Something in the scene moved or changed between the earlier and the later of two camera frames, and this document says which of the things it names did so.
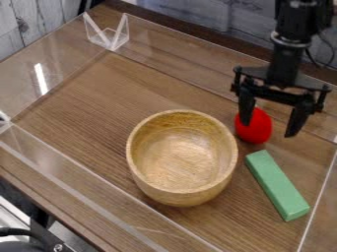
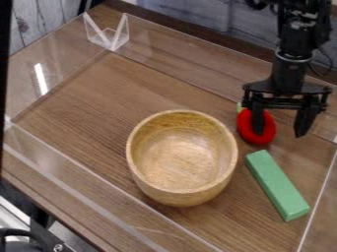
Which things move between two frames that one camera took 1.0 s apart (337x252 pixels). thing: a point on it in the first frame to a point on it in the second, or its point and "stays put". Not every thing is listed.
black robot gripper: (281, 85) to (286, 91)
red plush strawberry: (258, 131) stays put
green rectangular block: (286, 197) stays put
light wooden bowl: (182, 154) stays put
